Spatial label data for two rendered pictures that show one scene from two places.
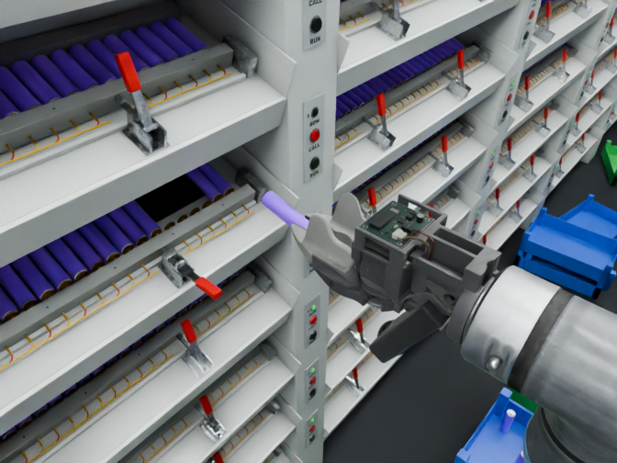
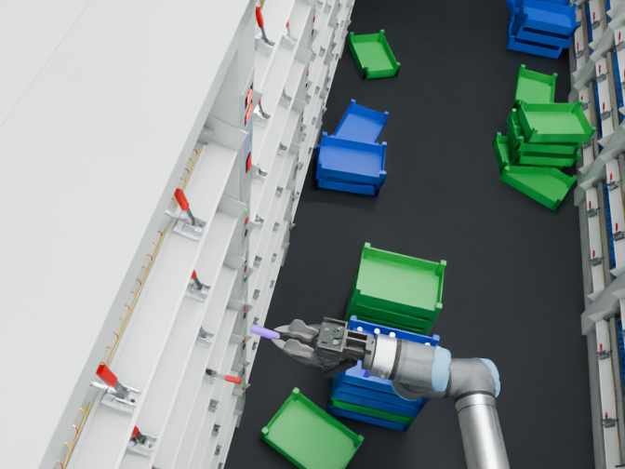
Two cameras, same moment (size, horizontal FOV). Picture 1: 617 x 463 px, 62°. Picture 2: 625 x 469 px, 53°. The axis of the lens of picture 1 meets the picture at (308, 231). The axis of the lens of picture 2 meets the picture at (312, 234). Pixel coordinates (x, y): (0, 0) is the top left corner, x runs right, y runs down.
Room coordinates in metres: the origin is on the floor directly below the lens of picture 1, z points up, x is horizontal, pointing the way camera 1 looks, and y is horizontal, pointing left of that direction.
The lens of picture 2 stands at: (-0.06, 0.34, 2.22)
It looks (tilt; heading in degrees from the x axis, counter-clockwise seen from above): 55 degrees down; 322
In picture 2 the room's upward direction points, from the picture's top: 10 degrees clockwise
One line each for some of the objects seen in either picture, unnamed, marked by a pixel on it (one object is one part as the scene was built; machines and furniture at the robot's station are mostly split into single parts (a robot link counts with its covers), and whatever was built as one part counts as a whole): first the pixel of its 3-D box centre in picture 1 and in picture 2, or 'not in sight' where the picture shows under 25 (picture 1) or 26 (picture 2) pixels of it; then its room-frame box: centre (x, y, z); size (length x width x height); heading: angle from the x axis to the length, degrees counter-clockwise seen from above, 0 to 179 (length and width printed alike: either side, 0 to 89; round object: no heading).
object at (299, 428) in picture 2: not in sight; (312, 437); (0.41, -0.18, 0.04); 0.30 x 0.20 x 0.08; 24
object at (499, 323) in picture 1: (504, 323); (379, 356); (0.28, -0.16, 1.01); 0.10 x 0.05 x 0.09; 138
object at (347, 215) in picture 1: (345, 217); (297, 327); (0.42, -0.04, 1.01); 0.09 x 0.03 x 0.06; 44
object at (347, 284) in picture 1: (353, 274); (312, 355); (0.36, -0.04, 0.99); 0.09 x 0.05 x 0.02; 52
